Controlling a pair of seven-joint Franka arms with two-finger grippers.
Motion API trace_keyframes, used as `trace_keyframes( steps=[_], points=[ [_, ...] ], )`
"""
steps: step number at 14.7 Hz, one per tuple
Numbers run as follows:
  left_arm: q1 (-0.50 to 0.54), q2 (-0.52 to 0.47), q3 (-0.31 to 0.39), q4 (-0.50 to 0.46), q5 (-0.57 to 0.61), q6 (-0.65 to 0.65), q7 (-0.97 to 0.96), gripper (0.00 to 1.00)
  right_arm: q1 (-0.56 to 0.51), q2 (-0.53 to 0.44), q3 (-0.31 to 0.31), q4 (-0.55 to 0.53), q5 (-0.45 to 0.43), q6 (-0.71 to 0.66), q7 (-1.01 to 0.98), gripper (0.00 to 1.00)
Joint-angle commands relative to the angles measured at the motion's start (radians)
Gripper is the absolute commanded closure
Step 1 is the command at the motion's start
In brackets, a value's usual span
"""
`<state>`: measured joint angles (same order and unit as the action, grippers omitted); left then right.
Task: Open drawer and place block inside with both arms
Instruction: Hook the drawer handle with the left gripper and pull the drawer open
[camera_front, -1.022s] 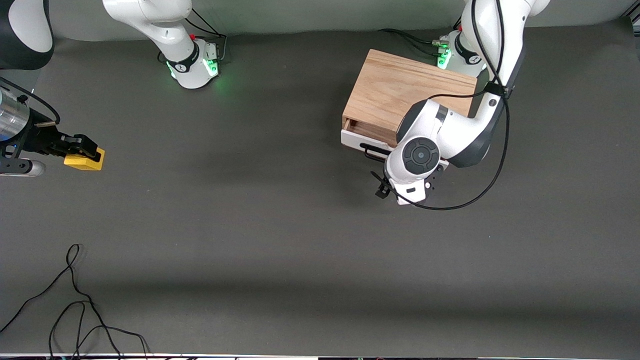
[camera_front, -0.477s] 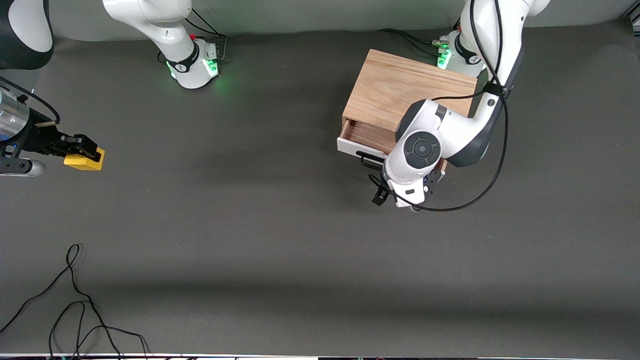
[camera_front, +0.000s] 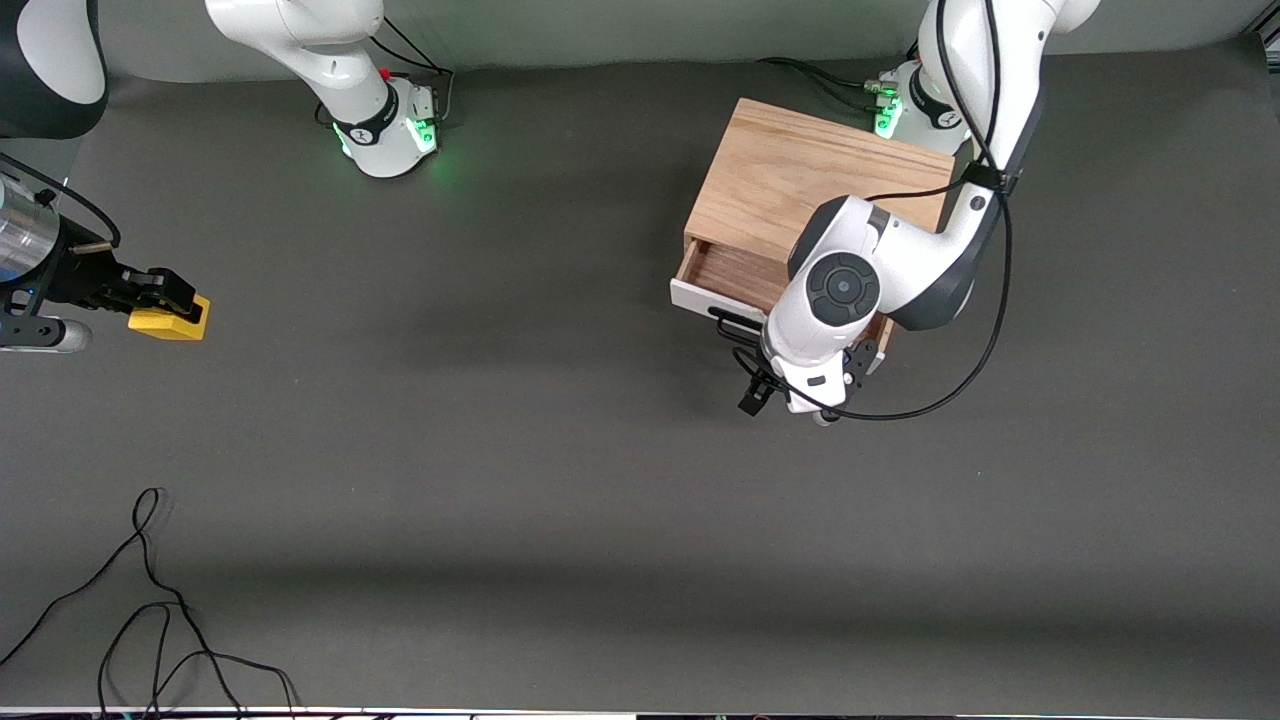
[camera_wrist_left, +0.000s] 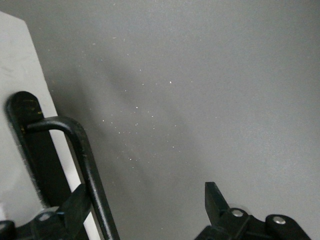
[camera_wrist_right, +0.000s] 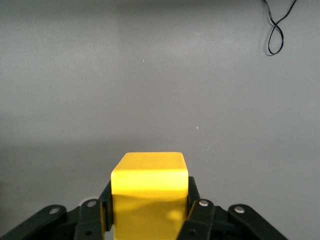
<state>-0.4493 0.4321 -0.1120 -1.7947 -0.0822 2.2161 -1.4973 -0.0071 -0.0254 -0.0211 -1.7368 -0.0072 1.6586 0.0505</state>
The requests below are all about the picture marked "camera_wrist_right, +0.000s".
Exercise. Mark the dark grey table mat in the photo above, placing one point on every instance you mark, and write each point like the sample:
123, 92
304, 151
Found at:
100, 75

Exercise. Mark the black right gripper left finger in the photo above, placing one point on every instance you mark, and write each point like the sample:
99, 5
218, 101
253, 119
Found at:
87, 220

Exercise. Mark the yellow block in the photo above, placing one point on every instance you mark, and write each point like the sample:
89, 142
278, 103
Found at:
150, 190

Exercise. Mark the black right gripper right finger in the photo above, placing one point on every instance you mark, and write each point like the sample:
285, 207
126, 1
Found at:
202, 220

